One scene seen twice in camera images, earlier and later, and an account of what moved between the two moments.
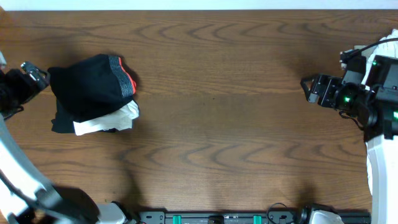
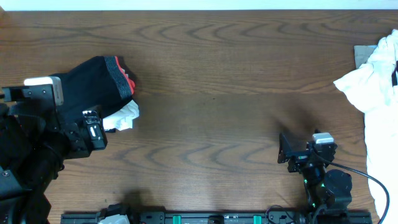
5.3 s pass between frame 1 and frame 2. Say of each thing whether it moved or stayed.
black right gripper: moved
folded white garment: stayed
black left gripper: moved
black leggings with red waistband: stayed
